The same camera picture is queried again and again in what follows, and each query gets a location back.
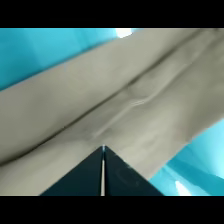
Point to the beige garment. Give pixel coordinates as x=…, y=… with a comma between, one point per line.
x=110, y=100

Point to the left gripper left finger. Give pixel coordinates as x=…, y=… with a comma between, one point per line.
x=85, y=179

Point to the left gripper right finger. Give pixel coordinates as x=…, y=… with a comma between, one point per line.
x=125, y=180

